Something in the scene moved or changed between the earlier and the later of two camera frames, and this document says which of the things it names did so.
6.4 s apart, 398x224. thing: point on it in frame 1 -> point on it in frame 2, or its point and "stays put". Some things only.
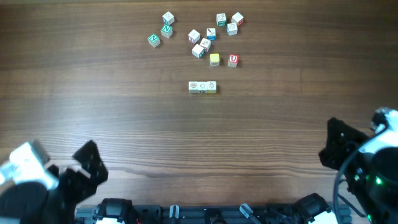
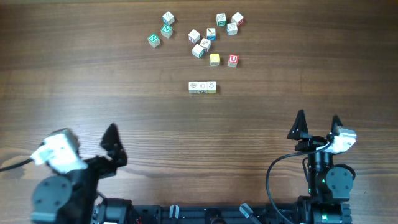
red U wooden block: [233, 60] stays put
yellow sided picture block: [211, 86] stays put
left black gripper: [93, 168] -> [107, 168]
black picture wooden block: [202, 87] stays put
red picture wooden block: [193, 87] stays put
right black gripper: [339, 140] -> [310, 142]
